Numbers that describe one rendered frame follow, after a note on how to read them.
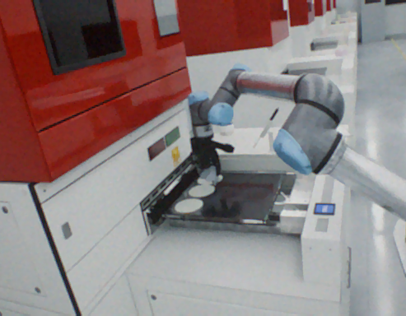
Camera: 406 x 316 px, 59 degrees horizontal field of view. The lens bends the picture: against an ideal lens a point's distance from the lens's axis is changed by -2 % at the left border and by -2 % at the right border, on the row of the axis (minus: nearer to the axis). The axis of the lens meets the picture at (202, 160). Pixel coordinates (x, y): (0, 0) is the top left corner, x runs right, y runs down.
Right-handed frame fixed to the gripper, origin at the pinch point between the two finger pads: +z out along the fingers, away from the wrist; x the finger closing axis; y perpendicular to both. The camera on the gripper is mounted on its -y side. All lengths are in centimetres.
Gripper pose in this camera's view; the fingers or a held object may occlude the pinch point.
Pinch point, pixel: (215, 181)
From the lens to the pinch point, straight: 142.5
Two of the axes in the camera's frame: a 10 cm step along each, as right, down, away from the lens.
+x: 5.3, 2.6, -8.1
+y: -8.4, 3.2, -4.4
